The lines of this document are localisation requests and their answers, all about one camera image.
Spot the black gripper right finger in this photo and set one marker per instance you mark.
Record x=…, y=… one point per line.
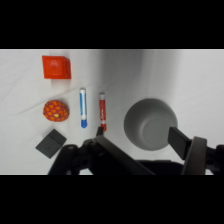
x=190, y=151

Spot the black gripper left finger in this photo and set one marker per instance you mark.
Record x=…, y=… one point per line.
x=113, y=155

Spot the grey bowl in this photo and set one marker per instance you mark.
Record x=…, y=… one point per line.
x=150, y=124

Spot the red marker pen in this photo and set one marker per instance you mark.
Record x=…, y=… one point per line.
x=102, y=111

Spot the blue marker pen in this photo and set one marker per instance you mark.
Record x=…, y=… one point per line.
x=83, y=107

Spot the dark grey square block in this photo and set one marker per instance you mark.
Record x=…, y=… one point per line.
x=50, y=143

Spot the orange spotted ball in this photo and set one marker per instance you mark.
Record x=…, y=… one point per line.
x=55, y=111

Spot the orange cube block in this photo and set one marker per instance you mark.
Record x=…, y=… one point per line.
x=56, y=67

